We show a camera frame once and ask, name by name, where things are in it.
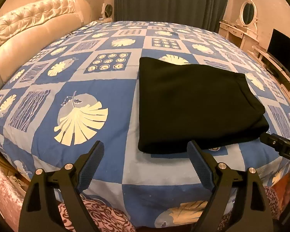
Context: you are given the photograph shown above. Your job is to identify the black pants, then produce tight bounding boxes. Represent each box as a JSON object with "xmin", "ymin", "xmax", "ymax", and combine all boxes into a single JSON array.
[{"xmin": 137, "ymin": 57, "xmax": 270, "ymax": 154}]

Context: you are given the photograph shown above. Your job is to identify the white dressing table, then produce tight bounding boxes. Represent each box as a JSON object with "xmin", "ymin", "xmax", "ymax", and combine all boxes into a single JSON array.
[{"xmin": 219, "ymin": 20, "xmax": 259, "ymax": 50}]

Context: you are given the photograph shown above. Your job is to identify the pink velvet cushion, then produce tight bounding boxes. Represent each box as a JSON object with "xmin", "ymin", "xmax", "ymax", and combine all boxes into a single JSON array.
[{"xmin": 0, "ymin": 167, "xmax": 27, "ymax": 232}]

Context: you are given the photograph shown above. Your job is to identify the white television stand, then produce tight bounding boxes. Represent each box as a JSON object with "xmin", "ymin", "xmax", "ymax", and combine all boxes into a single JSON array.
[{"xmin": 252, "ymin": 44, "xmax": 290, "ymax": 97}]

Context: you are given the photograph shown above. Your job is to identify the white oval mirror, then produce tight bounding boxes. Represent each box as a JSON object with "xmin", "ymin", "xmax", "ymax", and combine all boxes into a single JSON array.
[{"xmin": 239, "ymin": 0, "xmax": 259, "ymax": 27}]

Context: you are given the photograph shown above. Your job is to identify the black flat television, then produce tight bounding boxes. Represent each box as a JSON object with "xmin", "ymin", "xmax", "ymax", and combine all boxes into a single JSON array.
[{"xmin": 266, "ymin": 28, "xmax": 290, "ymax": 65}]

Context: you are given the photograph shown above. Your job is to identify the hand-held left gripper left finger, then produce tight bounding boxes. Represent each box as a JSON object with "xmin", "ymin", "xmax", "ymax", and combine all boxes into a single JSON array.
[{"xmin": 19, "ymin": 140, "xmax": 105, "ymax": 232}]

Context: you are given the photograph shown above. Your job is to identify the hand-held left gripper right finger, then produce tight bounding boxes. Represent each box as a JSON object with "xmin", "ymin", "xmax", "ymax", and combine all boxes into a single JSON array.
[{"xmin": 187, "ymin": 140, "xmax": 274, "ymax": 232}]

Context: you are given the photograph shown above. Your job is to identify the cream tufted headboard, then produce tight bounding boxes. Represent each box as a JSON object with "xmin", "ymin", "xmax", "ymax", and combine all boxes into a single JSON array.
[{"xmin": 0, "ymin": 0, "xmax": 92, "ymax": 100}]

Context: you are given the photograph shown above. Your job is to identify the dark grey curtain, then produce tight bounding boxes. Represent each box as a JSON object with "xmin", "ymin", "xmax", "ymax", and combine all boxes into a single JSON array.
[{"xmin": 114, "ymin": 0, "xmax": 232, "ymax": 31}]

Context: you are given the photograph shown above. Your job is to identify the blue patterned bedspread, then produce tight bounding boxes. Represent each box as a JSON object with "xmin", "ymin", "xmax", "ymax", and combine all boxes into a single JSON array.
[{"xmin": 0, "ymin": 20, "xmax": 290, "ymax": 228}]

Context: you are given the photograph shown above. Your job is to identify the round black table fan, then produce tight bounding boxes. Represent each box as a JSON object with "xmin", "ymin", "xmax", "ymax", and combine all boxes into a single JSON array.
[{"xmin": 101, "ymin": 3, "xmax": 114, "ymax": 20}]

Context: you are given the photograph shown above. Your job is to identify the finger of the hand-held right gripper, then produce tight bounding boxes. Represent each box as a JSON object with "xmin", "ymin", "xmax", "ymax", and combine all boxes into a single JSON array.
[{"xmin": 259, "ymin": 132, "xmax": 285, "ymax": 153}]

